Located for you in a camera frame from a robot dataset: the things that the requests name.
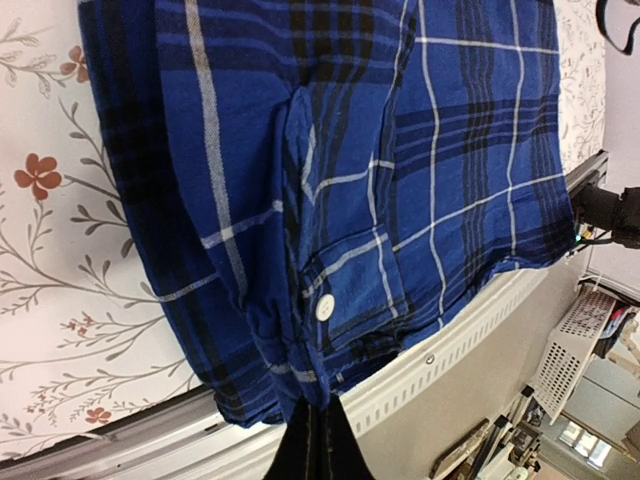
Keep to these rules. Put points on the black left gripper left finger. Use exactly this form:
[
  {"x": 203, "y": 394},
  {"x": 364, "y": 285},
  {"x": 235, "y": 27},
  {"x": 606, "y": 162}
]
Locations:
[{"x": 297, "y": 456}]

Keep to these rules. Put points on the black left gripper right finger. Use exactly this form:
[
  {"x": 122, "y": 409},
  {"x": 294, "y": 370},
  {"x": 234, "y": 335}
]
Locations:
[{"x": 340, "y": 457}]

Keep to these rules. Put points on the dark blue plaid shirt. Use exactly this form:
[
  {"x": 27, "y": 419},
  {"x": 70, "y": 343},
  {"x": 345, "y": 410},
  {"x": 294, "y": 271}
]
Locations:
[{"x": 314, "y": 187}]

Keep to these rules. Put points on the floral patterned table mat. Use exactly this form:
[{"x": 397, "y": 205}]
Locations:
[{"x": 84, "y": 341}]

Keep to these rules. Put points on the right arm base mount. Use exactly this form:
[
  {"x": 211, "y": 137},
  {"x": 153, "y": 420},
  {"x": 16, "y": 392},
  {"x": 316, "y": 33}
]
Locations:
[{"x": 617, "y": 214}]

